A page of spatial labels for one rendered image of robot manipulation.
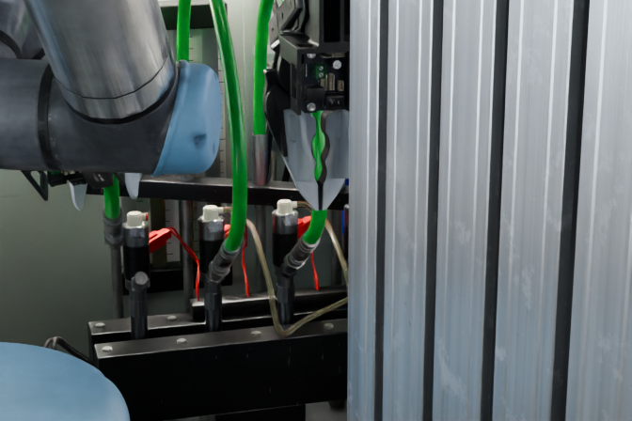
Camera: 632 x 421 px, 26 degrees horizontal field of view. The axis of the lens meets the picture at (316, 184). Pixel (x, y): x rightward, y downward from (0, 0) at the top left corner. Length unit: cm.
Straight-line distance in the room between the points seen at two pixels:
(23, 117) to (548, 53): 55
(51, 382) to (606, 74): 40
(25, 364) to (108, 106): 20
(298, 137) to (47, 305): 71
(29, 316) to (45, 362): 104
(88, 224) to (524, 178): 132
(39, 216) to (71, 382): 102
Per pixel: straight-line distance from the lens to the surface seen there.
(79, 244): 173
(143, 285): 142
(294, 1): 110
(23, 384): 70
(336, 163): 113
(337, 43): 105
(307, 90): 106
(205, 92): 89
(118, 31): 80
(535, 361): 44
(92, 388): 70
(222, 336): 146
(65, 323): 177
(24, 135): 91
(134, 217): 142
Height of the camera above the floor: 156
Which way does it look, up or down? 17 degrees down
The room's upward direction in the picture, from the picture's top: straight up
